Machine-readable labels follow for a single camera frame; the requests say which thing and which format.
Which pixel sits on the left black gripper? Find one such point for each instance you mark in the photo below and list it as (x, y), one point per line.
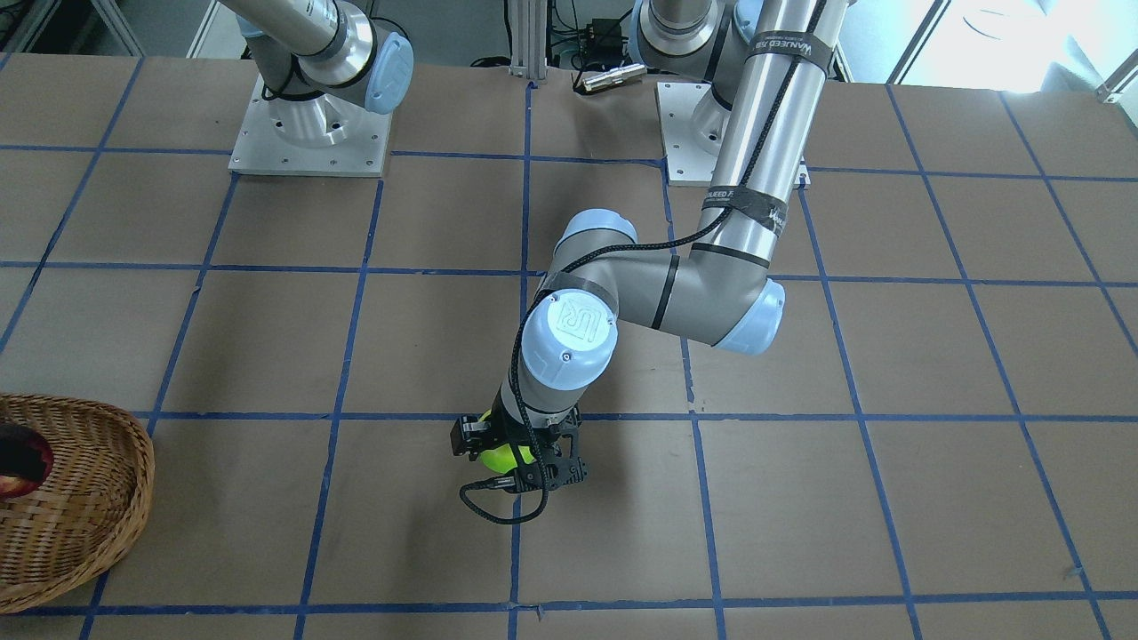
(468, 438)

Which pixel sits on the green apple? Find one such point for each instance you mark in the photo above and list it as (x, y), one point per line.
(501, 459)

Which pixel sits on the dark purple apple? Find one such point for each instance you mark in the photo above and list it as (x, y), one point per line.
(24, 452)

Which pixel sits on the red apple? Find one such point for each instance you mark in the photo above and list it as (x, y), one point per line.
(13, 487)

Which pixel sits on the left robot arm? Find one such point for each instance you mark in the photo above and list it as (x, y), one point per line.
(766, 63)

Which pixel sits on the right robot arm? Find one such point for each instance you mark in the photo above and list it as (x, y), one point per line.
(308, 49)

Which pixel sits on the wicker basket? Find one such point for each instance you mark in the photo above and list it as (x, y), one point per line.
(92, 507)

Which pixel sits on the aluminium frame post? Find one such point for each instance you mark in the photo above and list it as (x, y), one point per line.
(528, 39)

